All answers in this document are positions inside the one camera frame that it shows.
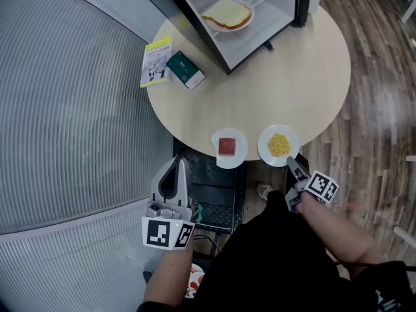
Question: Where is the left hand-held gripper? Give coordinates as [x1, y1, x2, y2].
[142, 157, 196, 250]

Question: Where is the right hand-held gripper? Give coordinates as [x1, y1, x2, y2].
[284, 157, 340, 213]

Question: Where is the white round plate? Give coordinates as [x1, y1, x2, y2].
[210, 127, 249, 170]
[257, 124, 300, 168]
[203, 0, 256, 34]

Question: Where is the black mini fridge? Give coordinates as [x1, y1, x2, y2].
[155, 0, 321, 76]

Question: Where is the bread slice food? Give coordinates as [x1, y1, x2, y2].
[201, 0, 253, 29]

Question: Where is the person's right forearm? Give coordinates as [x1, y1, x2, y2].
[297, 192, 384, 272]

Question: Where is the person's left forearm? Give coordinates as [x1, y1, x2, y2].
[142, 247, 194, 308]

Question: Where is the person's light shoe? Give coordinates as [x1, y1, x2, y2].
[256, 183, 274, 201]

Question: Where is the black utility cart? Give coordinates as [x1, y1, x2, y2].
[172, 138, 246, 256]

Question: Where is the person's black clothing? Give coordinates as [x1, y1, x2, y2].
[138, 190, 416, 312]

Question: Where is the dark green box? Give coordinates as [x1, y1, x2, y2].
[165, 50, 206, 90]

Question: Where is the white and yellow booklet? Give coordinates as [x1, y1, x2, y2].
[139, 36, 173, 88]

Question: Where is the black cable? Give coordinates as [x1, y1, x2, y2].
[334, 260, 407, 269]

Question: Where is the white metal frame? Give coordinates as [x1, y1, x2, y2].
[393, 226, 416, 250]

